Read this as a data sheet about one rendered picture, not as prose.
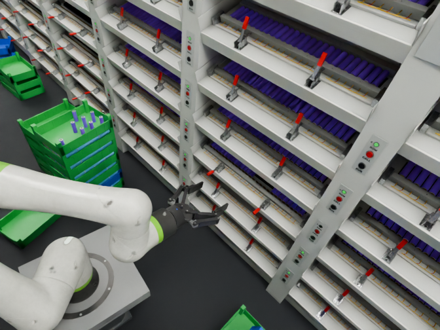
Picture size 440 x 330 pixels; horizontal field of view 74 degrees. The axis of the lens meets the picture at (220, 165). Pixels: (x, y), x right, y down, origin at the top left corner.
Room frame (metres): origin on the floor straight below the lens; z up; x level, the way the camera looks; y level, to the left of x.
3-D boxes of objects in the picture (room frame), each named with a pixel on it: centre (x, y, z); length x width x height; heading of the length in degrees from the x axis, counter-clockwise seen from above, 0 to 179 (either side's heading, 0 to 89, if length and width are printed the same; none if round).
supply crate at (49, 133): (1.05, 0.75, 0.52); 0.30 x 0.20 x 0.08; 152
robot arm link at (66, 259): (0.38, 0.46, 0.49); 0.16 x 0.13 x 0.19; 1
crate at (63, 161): (1.05, 0.75, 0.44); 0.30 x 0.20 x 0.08; 152
